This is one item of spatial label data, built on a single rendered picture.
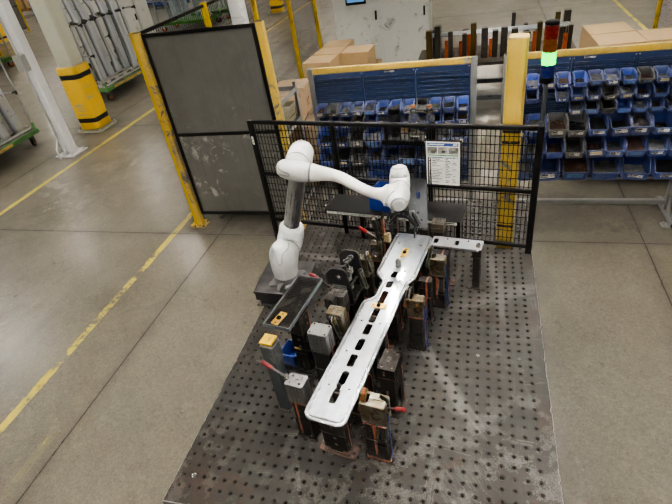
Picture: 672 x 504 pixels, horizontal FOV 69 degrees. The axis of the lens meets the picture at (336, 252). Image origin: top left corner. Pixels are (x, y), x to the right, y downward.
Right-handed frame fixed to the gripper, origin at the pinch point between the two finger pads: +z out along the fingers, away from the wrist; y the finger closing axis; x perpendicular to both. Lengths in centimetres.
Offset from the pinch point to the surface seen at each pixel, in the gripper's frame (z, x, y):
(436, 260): 9.4, -8.3, 20.4
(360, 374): 13, -91, 7
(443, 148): -27, 54, 10
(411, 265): 13.1, -10.9, 7.0
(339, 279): 0.6, -45.4, -20.2
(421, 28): 33, 641, -160
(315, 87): -19, 189, -138
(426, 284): 15.5, -22.0, 18.2
